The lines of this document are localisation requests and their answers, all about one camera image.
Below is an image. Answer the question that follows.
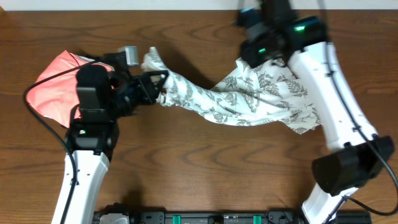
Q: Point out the white fern print dress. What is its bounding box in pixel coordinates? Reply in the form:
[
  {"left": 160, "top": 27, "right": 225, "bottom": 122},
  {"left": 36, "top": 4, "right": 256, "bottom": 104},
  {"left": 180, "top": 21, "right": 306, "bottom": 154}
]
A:
[{"left": 157, "top": 58, "right": 321, "bottom": 134}]

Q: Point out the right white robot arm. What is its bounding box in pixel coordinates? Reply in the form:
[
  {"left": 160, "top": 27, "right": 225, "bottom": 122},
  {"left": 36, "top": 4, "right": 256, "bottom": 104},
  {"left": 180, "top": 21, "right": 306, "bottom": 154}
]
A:
[{"left": 236, "top": 0, "right": 394, "bottom": 223}]

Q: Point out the pink folded garment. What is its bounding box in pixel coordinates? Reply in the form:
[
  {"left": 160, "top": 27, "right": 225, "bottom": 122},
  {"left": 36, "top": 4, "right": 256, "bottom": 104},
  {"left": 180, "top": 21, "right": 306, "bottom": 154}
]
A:
[{"left": 25, "top": 50, "right": 114, "bottom": 129}]

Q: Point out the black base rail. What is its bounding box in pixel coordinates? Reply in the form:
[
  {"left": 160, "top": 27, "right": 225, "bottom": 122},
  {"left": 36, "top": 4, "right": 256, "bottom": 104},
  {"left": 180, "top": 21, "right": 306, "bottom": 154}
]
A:
[{"left": 93, "top": 202, "right": 373, "bottom": 224}]

